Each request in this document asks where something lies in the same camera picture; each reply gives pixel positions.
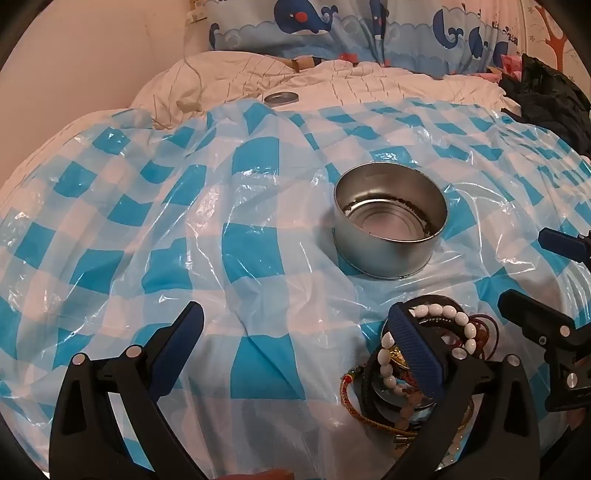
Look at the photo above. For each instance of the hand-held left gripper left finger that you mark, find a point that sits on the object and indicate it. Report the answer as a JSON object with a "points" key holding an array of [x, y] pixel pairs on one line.
{"points": [[178, 350]]}

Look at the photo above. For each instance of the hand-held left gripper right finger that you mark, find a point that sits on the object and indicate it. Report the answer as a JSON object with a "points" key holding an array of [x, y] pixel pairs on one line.
{"points": [[415, 350]]}

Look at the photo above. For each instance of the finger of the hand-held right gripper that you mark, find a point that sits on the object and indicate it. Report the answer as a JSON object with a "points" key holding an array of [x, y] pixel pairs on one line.
{"points": [[554, 240], [531, 314]]}

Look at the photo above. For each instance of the round metal tin can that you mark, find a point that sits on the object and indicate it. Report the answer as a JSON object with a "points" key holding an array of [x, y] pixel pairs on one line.
{"points": [[383, 249]]}

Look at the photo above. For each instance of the blue white checked plastic sheet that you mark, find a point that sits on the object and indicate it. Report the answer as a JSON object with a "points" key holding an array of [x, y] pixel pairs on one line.
{"points": [[138, 230]]}

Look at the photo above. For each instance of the pink cloth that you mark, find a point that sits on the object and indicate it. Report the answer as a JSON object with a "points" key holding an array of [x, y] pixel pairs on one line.
{"points": [[512, 64]]}

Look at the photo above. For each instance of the white quilt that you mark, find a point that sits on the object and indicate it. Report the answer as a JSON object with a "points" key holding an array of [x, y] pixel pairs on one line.
{"points": [[369, 83]]}

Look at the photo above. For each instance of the small round metal lid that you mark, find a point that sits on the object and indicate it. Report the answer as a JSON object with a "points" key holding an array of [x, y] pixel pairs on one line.
{"points": [[270, 98]]}

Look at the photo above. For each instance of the whale print blue pillow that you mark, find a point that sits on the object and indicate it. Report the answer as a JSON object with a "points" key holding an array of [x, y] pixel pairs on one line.
{"points": [[351, 41]]}

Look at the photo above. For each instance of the white fabric tag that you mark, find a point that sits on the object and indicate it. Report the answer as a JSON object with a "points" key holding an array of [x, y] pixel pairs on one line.
{"points": [[196, 11]]}

